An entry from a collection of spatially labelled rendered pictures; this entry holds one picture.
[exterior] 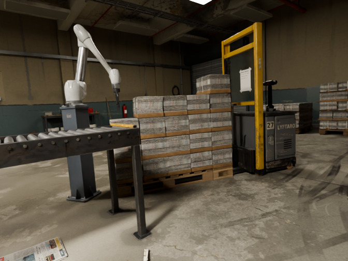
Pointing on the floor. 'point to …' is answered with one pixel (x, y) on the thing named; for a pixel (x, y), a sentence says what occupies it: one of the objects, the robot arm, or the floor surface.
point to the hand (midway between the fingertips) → (118, 107)
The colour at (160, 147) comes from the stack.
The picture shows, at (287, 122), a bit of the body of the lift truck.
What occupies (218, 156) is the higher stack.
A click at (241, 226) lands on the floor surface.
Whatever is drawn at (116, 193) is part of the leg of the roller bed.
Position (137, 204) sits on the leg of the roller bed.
